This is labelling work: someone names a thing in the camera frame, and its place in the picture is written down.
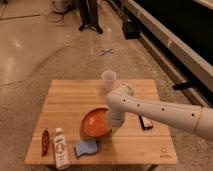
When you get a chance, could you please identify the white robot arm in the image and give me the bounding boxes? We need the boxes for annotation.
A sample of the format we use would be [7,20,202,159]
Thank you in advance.
[106,84,213,142]

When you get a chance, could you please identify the red chili pepper toy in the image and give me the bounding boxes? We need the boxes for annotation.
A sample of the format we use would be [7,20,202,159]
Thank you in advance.
[41,129,49,156]

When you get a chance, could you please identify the orange ceramic bowl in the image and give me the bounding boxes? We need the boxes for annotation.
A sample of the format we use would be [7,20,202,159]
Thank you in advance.
[81,108,111,137]

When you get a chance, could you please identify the white plastic bottle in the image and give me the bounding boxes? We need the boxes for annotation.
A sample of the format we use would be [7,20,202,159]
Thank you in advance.
[54,128,70,170]

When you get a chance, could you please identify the translucent plastic cup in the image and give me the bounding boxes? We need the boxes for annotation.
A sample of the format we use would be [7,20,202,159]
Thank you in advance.
[101,70,117,91]

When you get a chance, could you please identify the black red rectangular box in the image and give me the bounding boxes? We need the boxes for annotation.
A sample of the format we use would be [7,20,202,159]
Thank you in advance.
[139,116,153,130]

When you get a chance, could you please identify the wooden table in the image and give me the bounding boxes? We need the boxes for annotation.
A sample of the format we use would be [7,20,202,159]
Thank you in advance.
[25,80,177,165]

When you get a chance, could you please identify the blue sponge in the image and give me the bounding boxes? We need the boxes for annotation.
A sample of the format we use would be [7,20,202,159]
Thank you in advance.
[74,139,98,158]

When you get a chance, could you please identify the black box on floor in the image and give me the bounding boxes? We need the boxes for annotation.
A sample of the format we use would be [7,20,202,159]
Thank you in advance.
[122,22,140,39]

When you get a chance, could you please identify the person's legs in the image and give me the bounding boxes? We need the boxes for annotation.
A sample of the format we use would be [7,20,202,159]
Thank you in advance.
[77,0,103,34]

